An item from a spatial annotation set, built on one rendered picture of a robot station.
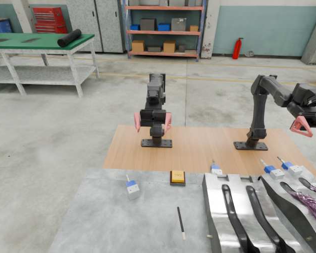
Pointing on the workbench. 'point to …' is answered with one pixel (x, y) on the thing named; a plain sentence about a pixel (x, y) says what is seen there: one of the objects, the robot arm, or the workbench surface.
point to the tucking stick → (181, 223)
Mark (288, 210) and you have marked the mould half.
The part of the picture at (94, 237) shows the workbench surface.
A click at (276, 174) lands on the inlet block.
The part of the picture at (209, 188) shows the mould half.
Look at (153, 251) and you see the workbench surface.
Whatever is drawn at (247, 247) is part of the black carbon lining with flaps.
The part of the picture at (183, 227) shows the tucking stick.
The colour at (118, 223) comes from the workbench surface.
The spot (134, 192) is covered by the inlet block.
